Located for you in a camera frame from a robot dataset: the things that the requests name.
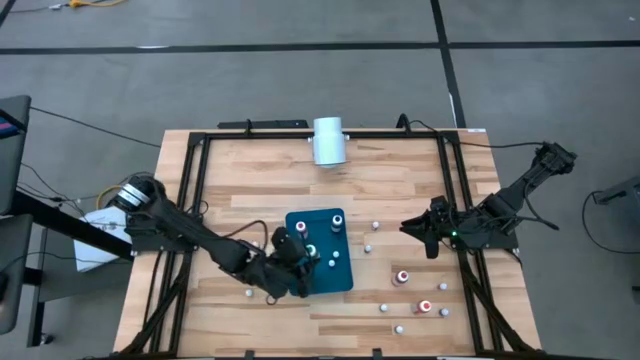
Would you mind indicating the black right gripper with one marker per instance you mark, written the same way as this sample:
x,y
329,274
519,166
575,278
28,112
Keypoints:
x,y
445,226

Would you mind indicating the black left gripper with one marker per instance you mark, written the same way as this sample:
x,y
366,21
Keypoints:
x,y
280,280

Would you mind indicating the large green-tipped coloring bottle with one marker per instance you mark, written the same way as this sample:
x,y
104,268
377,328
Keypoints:
x,y
311,250

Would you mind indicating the large magenta-tipped coloring bottle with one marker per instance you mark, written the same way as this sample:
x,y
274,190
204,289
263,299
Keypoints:
x,y
300,227

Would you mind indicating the large red-tipped coloring bottle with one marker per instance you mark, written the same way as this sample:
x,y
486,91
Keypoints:
x,y
401,276
423,306

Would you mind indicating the large black-tipped coloring bottle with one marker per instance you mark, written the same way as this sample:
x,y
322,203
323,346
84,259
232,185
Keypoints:
x,y
337,220

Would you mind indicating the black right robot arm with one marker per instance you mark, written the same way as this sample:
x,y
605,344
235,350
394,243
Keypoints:
x,y
525,185

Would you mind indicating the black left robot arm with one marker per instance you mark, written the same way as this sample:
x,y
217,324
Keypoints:
x,y
200,237

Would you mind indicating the blue plastic bin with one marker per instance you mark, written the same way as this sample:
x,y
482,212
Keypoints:
x,y
330,280

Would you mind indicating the white cylinder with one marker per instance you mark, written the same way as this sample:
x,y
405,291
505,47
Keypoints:
x,y
328,142

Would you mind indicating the black power strip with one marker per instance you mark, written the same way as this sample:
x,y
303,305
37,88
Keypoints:
x,y
265,124

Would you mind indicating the grey stand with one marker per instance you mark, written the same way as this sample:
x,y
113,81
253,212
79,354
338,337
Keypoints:
x,y
625,192

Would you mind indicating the white cardboard box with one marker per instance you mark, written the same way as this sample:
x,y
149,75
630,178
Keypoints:
x,y
92,250

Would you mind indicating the black desk beam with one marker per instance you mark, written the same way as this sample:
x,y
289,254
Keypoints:
x,y
60,220

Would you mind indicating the dark device with light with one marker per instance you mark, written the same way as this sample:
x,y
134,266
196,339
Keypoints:
x,y
12,260

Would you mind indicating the dark computer monitor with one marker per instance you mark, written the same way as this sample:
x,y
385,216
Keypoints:
x,y
12,165

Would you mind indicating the white plug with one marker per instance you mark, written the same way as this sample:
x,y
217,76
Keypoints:
x,y
55,7

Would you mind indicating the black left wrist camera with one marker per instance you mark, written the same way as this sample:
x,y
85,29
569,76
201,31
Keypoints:
x,y
286,244

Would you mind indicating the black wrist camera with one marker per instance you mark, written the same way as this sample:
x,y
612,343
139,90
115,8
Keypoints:
x,y
286,244
439,202

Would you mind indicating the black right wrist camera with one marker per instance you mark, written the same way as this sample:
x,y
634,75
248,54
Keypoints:
x,y
439,202

